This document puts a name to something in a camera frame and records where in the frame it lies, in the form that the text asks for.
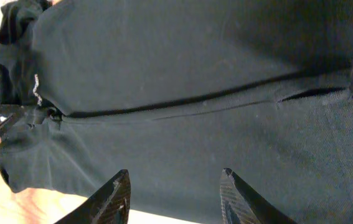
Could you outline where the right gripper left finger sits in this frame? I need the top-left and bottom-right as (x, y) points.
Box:
(55, 169), (131, 224)

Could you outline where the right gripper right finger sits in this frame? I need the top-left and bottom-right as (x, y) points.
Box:
(220, 168), (296, 224)

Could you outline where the black polo shirt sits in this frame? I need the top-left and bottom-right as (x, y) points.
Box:
(0, 0), (353, 223)

